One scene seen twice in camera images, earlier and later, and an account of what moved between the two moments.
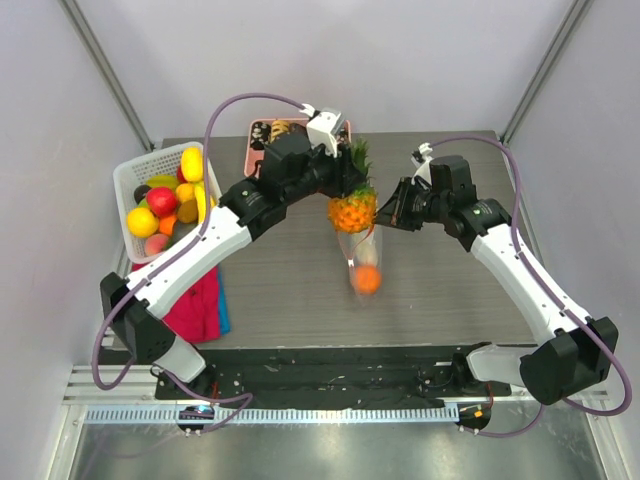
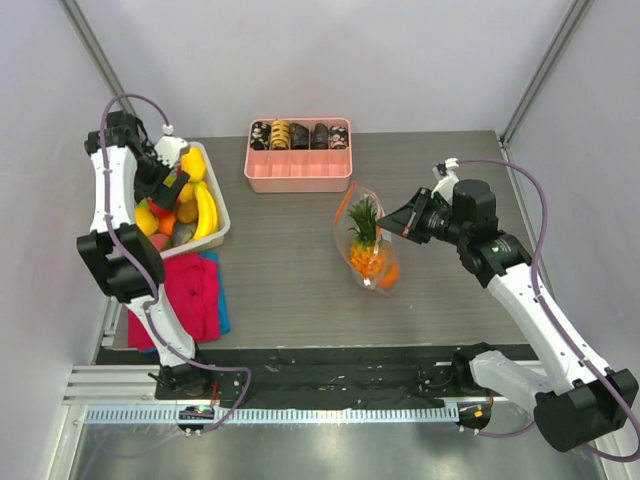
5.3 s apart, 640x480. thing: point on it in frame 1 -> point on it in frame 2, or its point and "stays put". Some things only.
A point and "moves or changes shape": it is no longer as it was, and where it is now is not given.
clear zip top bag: x=363 y=248 moves or changes shape
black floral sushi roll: x=260 y=135 stays put
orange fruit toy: x=368 y=279 -> x=392 y=277
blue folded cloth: x=224 y=310 stays put
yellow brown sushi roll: x=278 y=127 stays put
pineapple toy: x=357 y=211 -> x=365 y=254
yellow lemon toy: x=142 y=222 stays put
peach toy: x=155 y=243 stays put
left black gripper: x=345 y=176 -> x=160 y=193
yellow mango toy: x=192 y=163 stays put
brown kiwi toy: x=187 y=211 stays put
